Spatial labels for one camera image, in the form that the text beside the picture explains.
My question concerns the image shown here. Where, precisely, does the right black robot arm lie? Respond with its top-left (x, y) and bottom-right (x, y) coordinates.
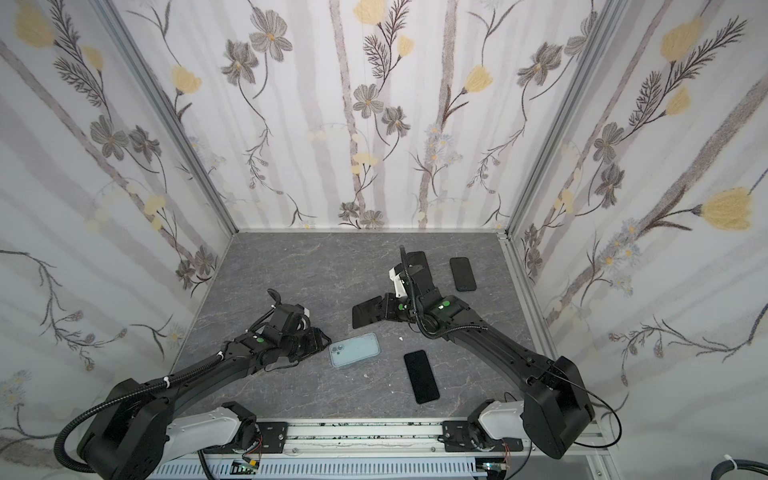
top-left (383, 247), bottom-right (595, 459)

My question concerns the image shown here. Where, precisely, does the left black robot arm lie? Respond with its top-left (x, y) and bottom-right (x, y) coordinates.
top-left (53, 290), bottom-right (332, 479)

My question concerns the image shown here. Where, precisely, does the aluminium mounting rail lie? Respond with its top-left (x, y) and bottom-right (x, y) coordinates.
top-left (143, 417), bottom-right (610, 462)

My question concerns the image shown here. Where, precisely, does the black phone case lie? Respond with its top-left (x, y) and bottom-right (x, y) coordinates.
top-left (406, 251), bottom-right (429, 269)
top-left (449, 257), bottom-right (477, 292)

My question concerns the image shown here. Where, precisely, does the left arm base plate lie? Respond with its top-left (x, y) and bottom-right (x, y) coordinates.
top-left (243, 422), bottom-right (289, 454)

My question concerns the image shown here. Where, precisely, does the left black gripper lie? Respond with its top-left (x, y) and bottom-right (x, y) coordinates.
top-left (279, 326), bottom-right (335, 360)

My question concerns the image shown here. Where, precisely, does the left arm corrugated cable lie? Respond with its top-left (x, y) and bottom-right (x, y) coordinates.
top-left (53, 353), bottom-right (229, 475)

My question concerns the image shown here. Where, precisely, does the translucent green case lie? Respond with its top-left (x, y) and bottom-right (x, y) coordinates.
top-left (330, 333), bottom-right (381, 369)

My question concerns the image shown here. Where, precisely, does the black phone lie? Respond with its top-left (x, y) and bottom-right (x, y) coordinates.
top-left (404, 350), bottom-right (440, 405)
top-left (352, 296), bottom-right (384, 329)

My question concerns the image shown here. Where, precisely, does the black hose bottom corner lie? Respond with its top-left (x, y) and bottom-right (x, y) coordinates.
top-left (710, 455), bottom-right (768, 480)

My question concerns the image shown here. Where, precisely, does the white perforated cable duct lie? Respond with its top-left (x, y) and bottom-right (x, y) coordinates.
top-left (149, 458), bottom-right (487, 480)

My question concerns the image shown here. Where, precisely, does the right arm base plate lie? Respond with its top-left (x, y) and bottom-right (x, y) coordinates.
top-left (438, 420), bottom-right (525, 453)

